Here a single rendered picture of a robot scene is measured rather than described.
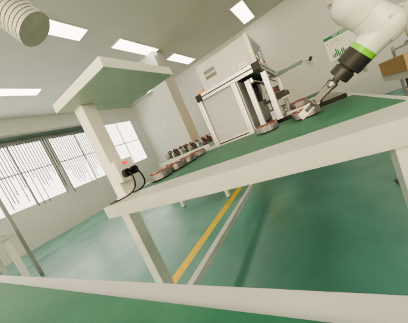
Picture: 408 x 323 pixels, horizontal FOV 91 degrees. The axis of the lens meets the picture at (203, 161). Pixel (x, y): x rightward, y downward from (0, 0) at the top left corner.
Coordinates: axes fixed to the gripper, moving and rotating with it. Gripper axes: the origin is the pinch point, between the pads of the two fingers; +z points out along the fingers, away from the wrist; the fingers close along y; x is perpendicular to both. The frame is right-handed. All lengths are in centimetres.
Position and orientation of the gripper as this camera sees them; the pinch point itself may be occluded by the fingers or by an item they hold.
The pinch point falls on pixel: (306, 111)
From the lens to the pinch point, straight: 101.5
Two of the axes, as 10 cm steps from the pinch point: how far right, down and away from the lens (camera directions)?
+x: -7.0, -6.8, 2.4
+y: 5.9, -3.5, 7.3
